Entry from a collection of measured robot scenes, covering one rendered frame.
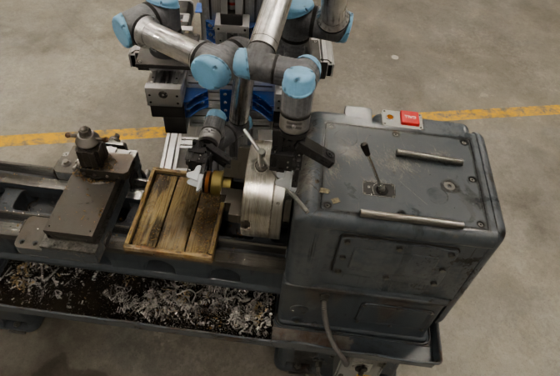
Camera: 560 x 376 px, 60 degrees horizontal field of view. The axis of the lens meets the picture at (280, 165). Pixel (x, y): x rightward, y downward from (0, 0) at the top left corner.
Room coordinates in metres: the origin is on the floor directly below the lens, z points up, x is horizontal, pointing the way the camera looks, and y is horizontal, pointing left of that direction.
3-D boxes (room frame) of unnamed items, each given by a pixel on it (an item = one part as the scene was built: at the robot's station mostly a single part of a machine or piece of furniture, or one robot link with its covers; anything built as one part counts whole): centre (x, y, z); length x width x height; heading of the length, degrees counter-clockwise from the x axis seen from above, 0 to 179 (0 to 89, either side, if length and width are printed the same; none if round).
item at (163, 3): (1.58, 0.49, 1.33); 0.13 x 0.12 x 0.14; 145
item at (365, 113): (1.20, -0.24, 1.24); 0.09 x 0.08 x 0.03; 88
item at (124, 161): (1.09, 0.62, 0.99); 0.20 x 0.10 x 0.05; 88
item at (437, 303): (0.99, -0.35, 0.43); 0.60 x 0.48 x 0.86; 88
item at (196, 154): (1.10, 0.27, 1.08); 0.12 x 0.09 x 0.08; 177
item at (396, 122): (1.20, -0.39, 1.23); 0.13 x 0.08 x 0.05; 88
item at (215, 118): (1.26, 0.25, 1.08); 0.11 x 0.08 x 0.09; 177
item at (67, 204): (1.03, 0.65, 0.95); 0.43 x 0.17 x 0.05; 178
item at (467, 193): (0.99, -0.35, 1.06); 0.59 x 0.48 x 0.39; 88
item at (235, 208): (0.90, 0.13, 1.08); 0.12 x 0.11 x 0.05; 178
